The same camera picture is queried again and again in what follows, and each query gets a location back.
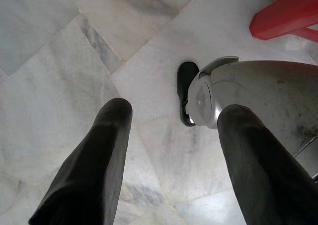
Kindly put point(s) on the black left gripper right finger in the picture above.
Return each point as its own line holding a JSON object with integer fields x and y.
{"x": 261, "y": 172}

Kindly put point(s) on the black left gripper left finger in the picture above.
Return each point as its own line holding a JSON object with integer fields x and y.
{"x": 99, "y": 160}

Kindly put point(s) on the silver robot leg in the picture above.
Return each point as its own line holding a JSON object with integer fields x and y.
{"x": 261, "y": 86}

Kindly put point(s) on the black robot foot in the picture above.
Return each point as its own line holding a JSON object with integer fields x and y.
{"x": 185, "y": 86}

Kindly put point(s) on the red plastic stool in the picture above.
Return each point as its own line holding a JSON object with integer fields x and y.
{"x": 280, "y": 16}

